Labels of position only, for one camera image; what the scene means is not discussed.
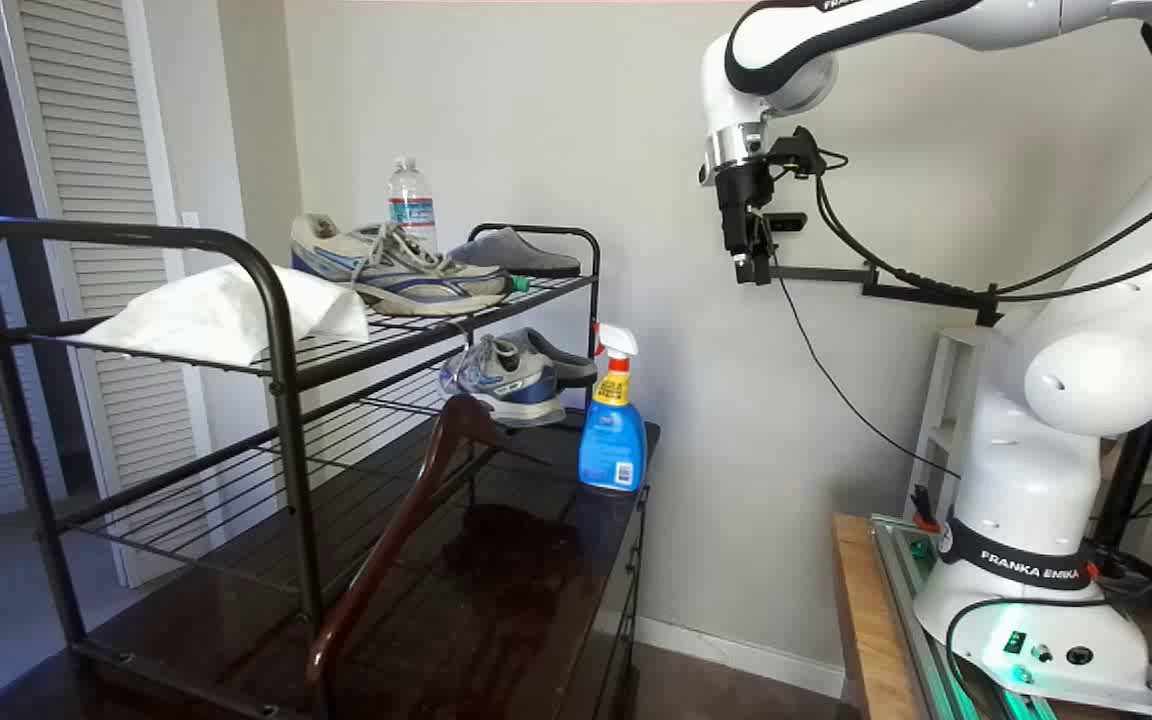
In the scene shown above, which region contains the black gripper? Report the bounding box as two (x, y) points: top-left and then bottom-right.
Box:
(715, 161), (779, 287)

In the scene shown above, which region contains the clear plastic water bottle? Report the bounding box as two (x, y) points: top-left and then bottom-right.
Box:
(384, 152), (440, 254)

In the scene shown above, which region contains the blue spray cleaner bottle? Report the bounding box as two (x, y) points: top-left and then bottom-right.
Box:
(578, 320), (651, 500)

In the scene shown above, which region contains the black metal shelf rack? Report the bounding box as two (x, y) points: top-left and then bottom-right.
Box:
(0, 211), (609, 701)

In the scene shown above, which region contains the grey slipper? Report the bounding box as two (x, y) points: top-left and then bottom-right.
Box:
(449, 229), (590, 280)
(521, 328), (604, 391)

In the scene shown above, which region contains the grey blue running sneaker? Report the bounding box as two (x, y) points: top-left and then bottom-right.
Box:
(287, 211), (511, 320)
(436, 328), (582, 431)

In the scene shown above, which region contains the light wooden robot table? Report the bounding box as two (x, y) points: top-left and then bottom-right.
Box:
(827, 511), (1152, 720)

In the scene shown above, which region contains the dark wooden dresser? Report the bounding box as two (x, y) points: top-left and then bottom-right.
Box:
(0, 413), (669, 720)

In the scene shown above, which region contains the black stand pole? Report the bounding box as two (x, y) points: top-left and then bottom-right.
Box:
(1092, 349), (1152, 565)

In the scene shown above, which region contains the brown wooden clothes hanger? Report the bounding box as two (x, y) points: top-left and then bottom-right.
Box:
(304, 391), (511, 711)

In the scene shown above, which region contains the white crumpled cloth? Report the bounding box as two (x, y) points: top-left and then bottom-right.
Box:
(78, 261), (376, 371)

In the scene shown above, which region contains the white louvered closet door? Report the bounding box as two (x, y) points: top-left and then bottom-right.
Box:
(0, 0), (219, 593)

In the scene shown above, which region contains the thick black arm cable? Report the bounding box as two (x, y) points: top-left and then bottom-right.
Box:
(802, 139), (1152, 309)

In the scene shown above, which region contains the thin black hanging cable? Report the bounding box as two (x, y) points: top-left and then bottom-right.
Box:
(771, 275), (968, 485)

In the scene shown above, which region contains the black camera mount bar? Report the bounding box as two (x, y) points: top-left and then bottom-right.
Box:
(732, 254), (1010, 330)

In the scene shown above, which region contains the white shelf frame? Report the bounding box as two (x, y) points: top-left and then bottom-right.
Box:
(900, 323), (1010, 524)

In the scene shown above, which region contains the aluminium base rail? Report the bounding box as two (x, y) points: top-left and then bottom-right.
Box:
(868, 511), (1073, 720)

